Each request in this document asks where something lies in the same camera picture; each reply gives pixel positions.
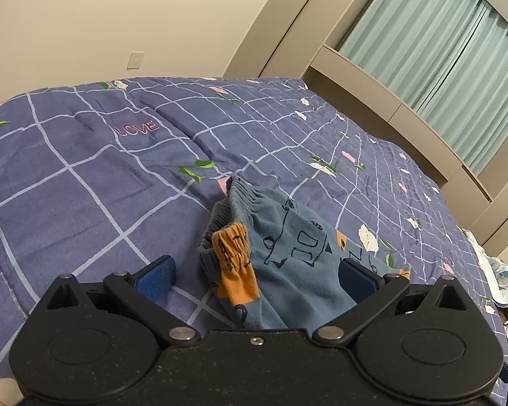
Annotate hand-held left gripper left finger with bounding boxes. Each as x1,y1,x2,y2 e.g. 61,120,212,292
46,256,198,345

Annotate purple checked blanket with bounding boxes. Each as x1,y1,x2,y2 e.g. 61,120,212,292
0,77,508,390

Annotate beige wardrobe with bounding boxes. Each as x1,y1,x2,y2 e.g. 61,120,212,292
224,0,336,82
466,165,508,263

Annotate beige window bench cabinet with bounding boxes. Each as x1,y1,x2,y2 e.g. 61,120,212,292
302,44,492,204

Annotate blue pants with orange cars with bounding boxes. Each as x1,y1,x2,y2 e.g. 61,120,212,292
199,175,412,331

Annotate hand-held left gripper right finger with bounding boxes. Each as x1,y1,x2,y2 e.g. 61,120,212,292
313,258,470,344

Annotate teal curtain panel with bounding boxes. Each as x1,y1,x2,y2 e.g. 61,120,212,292
338,0,490,111
417,0,508,175

